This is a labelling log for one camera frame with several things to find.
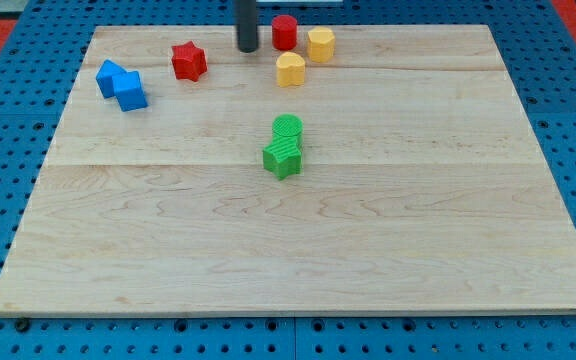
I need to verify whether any green star block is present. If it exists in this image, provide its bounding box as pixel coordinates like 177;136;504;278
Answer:
262;137;302;180

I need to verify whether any green cylinder block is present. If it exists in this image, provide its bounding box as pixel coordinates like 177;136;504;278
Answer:
272;113;303;148

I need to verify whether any yellow heart block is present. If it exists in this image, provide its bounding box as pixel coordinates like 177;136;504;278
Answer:
276;52;306;87

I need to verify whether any light wooden board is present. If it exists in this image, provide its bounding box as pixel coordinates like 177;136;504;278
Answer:
0;25;576;318

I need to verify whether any yellow hexagon block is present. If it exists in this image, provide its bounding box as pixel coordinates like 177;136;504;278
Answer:
307;26;336;63

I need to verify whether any red cylinder block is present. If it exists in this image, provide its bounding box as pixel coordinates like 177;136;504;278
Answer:
271;15;298;51

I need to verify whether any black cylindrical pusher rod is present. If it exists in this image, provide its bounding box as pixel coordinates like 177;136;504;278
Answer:
234;0;259;53

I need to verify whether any red star block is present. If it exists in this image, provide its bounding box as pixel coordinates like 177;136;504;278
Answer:
171;41;208;82

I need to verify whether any blue cube block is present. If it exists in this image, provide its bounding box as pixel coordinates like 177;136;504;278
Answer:
112;71;148;112

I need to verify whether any blue triangular block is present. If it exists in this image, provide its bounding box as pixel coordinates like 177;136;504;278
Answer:
95;59;126;98

